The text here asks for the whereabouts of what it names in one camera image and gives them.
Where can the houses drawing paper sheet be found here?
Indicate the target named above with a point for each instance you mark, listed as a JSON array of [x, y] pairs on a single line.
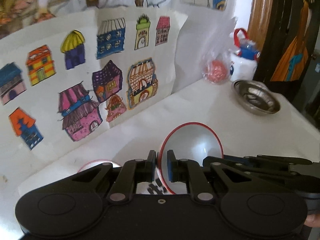
[[66, 80]]

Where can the white blue water bottle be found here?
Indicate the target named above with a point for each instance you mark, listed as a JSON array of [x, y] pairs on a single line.
[[244, 60]]

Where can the red ball in bag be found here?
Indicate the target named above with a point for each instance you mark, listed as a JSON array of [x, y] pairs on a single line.
[[216, 71]]

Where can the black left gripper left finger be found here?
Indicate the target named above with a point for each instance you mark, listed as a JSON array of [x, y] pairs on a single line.
[[131, 174]]

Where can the clear plastic bag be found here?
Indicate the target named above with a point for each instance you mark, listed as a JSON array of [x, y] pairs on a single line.
[[220, 46]]

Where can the small steel dish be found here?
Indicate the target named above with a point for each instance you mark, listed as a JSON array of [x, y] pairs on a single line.
[[255, 97]]

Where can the person's hand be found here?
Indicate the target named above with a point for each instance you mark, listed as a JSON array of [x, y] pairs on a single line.
[[313, 221]]

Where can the brown wooden frame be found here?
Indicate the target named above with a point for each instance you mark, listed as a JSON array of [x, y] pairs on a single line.
[[259, 21]]

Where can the orange cloth with teal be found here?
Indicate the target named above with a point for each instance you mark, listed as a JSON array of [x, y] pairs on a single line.
[[293, 61]]

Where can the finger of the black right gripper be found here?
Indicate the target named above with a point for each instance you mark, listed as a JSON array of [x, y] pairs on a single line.
[[262, 164]]

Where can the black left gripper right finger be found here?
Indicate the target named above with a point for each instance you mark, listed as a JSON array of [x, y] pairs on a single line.
[[190, 172]]

